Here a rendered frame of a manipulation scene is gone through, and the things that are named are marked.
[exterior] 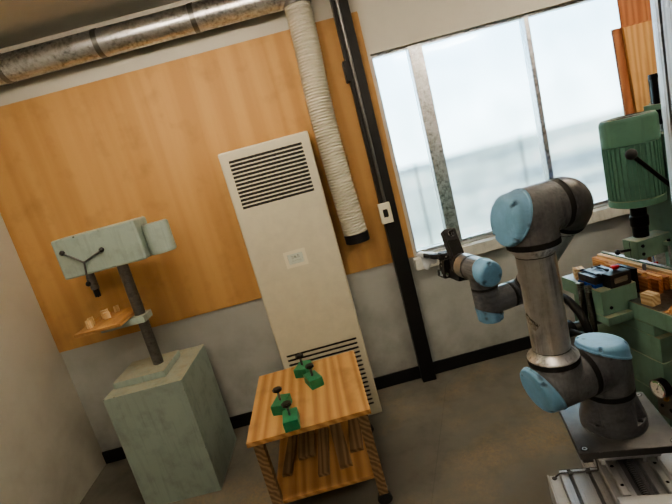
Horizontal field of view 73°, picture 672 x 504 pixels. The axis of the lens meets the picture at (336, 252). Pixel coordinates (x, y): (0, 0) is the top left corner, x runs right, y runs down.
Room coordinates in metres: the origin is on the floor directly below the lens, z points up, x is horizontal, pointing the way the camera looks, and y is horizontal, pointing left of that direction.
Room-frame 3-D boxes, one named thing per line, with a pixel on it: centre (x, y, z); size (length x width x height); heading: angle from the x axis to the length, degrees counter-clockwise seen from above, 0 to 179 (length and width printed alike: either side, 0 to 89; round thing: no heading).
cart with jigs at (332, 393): (2.15, 0.33, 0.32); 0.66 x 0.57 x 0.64; 1
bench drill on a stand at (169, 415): (2.53, 1.16, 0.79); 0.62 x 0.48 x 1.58; 89
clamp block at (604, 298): (1.52, -0.90, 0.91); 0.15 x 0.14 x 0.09; 5
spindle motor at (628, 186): (1.57, -1.09, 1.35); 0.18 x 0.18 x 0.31
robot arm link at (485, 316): (1.25, -0.40, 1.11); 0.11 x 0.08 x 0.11; 101
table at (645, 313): (1.53, -0.98, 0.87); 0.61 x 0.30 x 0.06; 5
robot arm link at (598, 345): (1.01, -0.56, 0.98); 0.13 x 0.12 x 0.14; 101
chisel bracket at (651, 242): (1.57, -1.11, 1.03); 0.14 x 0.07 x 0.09; 95
